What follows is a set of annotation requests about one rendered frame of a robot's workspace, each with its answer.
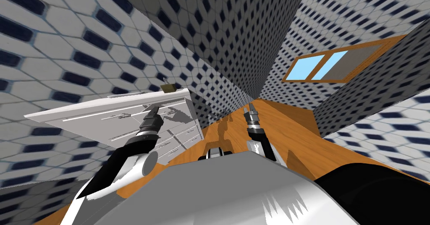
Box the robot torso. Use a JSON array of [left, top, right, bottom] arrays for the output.
[[93, 147, 361, 225]]

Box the white drawer cabinet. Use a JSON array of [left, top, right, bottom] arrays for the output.
[[24, 88, 205, 166]]

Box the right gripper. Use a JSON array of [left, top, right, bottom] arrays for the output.
[[243, 103, 262, 129]]

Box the wooden framed window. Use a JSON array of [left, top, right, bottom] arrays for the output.
[[281, 34, 408, 84]]

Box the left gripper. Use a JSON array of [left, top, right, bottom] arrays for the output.
[[139, 106, 165, 133]]

